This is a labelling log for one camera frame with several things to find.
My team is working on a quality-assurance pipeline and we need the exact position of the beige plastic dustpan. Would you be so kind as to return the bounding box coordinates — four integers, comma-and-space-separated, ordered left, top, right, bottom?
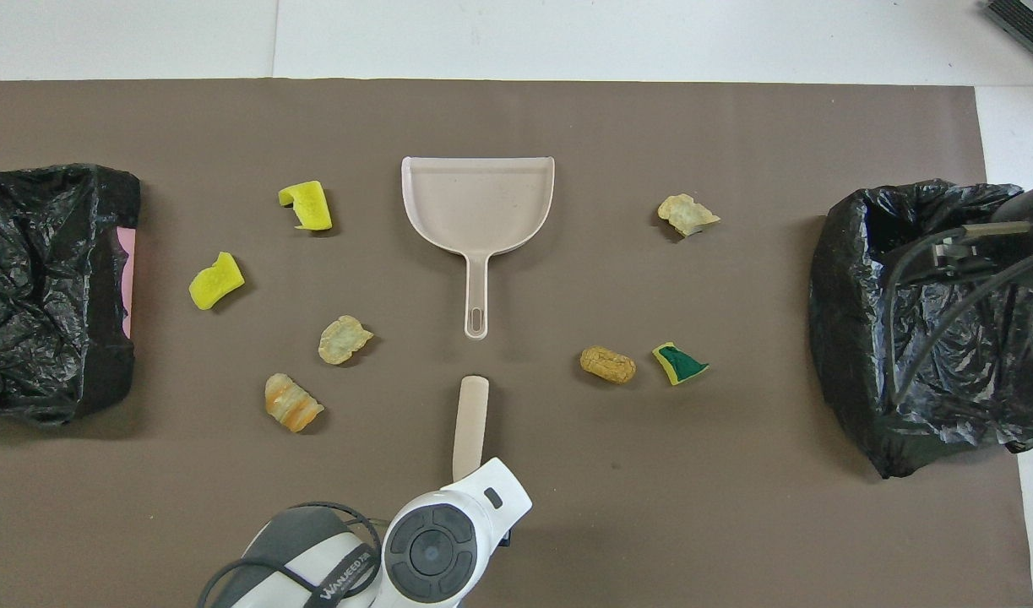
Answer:
400, 156, 557, 341

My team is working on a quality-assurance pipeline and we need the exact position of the brown bread roll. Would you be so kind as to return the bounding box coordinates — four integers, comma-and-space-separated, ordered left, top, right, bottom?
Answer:
579, 345, 638, 385

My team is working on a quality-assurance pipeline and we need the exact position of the beige hand brush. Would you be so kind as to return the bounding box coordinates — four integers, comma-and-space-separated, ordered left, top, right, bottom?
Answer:
452, 376, 490, 484

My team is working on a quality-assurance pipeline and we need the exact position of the pale chip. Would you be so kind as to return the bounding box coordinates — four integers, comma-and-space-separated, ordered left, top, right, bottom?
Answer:
657, 193, 721, 238
318, 315, 375, 366

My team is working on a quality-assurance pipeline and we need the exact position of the green and yellow sponge piece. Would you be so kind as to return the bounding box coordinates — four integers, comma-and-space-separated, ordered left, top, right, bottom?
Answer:
652, 341, 710, 387

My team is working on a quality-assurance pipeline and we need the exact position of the striped orange bread piece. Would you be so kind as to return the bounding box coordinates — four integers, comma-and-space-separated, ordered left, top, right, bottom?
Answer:
264, 372, 325, 433

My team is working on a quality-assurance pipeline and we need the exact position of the black bag lined pink bin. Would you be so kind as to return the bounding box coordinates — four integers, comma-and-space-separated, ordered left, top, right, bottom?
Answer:
0, 163, 142, 425

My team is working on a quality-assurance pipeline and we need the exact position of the brown table mat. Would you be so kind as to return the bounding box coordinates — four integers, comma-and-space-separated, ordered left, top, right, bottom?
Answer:
0, 79, 1033, 608

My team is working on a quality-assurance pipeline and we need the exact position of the dark grey ridged device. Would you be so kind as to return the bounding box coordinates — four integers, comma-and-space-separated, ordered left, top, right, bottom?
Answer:
982, 0, 1033, 73

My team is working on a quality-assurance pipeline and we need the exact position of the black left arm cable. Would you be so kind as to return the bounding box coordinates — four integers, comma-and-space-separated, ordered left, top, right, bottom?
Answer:
197, 502, 383, 608

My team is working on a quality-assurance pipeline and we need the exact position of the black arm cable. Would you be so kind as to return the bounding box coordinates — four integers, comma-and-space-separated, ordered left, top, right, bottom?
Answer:
886, 221, 1033, 406
197, 502, 383, 608

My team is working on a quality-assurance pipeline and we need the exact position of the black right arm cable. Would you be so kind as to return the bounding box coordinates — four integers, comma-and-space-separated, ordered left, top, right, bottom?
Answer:
886, 221, 1033, 406

